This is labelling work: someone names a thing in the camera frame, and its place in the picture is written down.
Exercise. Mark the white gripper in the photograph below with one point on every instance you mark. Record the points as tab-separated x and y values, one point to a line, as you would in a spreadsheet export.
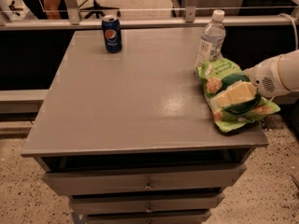
263	79

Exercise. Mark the green rice chip bag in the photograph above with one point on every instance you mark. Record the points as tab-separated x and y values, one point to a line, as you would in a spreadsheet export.
216	77

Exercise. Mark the clear plastic water bottle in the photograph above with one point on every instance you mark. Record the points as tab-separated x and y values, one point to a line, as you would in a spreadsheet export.
211	39

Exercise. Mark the grey drawer cabinet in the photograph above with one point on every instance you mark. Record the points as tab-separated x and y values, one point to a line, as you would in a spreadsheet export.
128	137

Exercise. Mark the blue Pepsi can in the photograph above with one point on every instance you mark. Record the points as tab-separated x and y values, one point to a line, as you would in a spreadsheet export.
112	33

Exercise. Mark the person in dark clothes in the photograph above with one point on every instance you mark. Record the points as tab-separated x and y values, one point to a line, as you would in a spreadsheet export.
47	9

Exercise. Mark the metal railing frame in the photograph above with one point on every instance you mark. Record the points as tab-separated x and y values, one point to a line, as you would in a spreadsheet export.
138	19

